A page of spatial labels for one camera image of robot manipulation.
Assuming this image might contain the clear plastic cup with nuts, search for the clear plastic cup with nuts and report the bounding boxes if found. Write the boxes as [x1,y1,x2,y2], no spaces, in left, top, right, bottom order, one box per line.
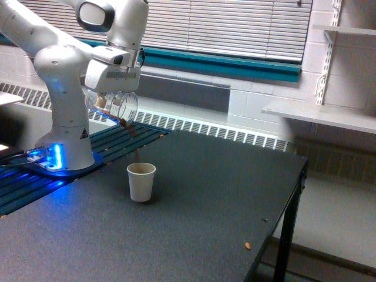
[83,88,138,127]

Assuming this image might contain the grey box at left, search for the grey box at left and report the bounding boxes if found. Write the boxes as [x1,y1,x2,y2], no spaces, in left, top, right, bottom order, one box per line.
[0,92,24,106]

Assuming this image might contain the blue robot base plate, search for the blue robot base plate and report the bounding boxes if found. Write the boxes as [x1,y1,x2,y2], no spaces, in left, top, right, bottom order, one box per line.
[21,152,104,179]

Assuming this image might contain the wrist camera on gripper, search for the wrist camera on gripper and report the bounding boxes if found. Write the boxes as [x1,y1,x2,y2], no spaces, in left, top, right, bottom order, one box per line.
[91,45,139,68]

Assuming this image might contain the black table leg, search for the black table leg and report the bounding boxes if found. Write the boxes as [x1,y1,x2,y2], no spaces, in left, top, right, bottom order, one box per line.
[273,161,308,281]

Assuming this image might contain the lower white wall shelf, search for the lower white wall shelf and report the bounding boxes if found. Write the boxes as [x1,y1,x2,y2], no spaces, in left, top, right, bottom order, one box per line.
[261,100,375,134]

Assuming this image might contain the white paper cup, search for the white paper cup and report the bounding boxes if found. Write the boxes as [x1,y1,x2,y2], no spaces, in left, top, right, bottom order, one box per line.
[127,163,156,202]

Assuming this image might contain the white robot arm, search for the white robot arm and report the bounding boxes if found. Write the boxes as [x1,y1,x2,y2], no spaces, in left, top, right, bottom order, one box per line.
[1,1,149,171]

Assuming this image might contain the white wall shelf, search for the white wall shelf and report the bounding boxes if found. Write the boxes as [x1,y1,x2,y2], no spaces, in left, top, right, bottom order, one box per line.
[261,100,375,134]
[313,25,376,36]

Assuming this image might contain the white window blinds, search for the white window blinds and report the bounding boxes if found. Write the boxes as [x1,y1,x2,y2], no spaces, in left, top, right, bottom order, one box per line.
[17,0,314,63]

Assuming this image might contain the upper white wall shelf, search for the upper white wall shelf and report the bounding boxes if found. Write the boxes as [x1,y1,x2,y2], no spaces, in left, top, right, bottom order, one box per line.
[313,25,376,36]

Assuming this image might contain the blue slotted aluminium rail bed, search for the blue slotted aluminium rail bed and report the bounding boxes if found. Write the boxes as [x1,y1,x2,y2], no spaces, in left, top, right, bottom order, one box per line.
[1,123,169,216]

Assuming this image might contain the white shelf bracket rail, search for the white shelf bracket rail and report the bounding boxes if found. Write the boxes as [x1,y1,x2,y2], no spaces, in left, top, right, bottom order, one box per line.
[315,0,343,105]

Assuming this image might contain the black cable at base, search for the black cable at base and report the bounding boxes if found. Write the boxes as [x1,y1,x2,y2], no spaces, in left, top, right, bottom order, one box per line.
[0,151,29,168]

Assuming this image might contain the white baseboard radiator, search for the white baseboard radiator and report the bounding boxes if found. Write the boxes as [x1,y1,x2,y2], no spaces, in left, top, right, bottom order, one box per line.
[1,81,296,153]

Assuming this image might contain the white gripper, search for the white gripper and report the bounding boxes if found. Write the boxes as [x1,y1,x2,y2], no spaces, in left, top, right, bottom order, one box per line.
[85,60,140,108]

